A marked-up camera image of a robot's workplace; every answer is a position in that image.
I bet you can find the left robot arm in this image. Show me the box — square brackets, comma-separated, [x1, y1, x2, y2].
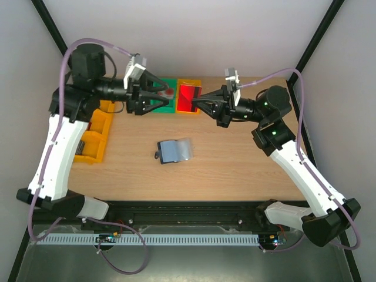
[16, 39, 169, 220]

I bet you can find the small orange storage bin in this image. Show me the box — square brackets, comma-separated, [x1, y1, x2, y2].
[176, 79, 202, 115]

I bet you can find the green storage bin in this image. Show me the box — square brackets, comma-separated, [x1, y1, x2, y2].
[153, 78, 177, 113]

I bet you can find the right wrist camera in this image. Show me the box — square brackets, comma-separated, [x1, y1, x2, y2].
[224, 68, 241, 106]

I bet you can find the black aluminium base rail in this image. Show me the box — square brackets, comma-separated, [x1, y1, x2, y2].
[29, 200, 341, 233]

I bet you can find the black frame post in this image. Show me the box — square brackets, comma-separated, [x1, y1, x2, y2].
[30, 0, 89, 86]
[286, 0, 346, 86]

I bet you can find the dark grey card stack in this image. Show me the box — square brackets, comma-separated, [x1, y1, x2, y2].
[75, 140, 85, 155]

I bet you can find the blue card holder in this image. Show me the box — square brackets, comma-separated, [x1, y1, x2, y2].
[154, 138, 193, 164]

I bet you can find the right black frame post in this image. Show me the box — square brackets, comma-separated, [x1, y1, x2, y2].
[286, 0, 346, 86]

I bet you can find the orange three-compartment bin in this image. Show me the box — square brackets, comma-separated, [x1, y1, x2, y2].
[74, 100, 116, 165]

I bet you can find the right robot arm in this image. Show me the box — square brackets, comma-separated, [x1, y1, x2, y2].
[192, 86, 360, 247]

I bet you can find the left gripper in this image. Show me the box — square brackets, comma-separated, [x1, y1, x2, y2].
[93, 70, 169, 116]

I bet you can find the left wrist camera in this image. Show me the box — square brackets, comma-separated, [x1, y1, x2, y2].
[123, 53, 147, 90]

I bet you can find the left black frame post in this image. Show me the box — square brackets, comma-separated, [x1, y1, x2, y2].
[30, 0, 89, 86]

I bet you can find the white slotted cable duct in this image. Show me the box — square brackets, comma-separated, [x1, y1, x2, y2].
[37, 233, 259, 246]

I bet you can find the red-dotted card stack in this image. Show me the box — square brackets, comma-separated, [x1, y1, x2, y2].
[158, 88, 175, 100]

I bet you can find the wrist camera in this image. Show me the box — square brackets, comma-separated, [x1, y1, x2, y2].
[224, 68, 241, 106]
[123, 53, 147, 90]

